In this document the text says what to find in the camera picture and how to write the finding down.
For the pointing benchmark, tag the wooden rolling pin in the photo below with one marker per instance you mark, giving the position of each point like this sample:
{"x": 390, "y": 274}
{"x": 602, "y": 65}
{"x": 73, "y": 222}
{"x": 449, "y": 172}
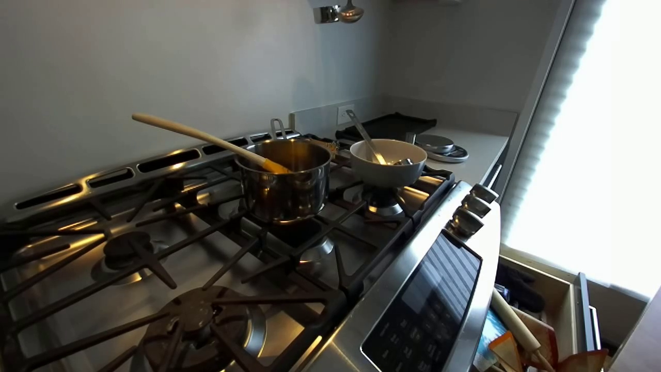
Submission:
{"x": 517, "y": 322}

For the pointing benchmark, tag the steel stove knob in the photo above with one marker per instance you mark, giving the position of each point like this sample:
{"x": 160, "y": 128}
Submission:
{"x": 465, "y": 223}
{"x": 476, "y": 206}
{"x": 487, "y": 193}

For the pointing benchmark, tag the black cast-iron stove grate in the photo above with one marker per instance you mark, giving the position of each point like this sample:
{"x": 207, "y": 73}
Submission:
{"x": 442, "y": 181}
{"x": 207, "y": 302}
{"x": 323, "y": 229}

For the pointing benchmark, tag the bright window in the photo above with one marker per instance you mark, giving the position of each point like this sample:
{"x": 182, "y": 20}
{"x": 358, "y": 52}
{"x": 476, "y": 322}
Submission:
{"x": 606, "y": 136}

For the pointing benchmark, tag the black oven control panel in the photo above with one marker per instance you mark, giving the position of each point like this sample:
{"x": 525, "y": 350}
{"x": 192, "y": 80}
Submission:
{"x": 426, "y": 311}

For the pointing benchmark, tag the grey bowl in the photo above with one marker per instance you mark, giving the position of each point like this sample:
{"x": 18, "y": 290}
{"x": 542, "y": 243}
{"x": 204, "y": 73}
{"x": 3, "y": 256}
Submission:
{"x": 385, "y": 176}

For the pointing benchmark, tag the stainless steel pot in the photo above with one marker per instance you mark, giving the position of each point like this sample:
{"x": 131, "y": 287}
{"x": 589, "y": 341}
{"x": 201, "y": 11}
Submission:
{"x": 290, "y": 193}

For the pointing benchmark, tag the stainless steel gas range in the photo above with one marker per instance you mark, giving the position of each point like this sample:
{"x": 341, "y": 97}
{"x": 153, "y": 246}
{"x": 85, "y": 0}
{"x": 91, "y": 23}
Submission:
{"x": 385, "y": 297}

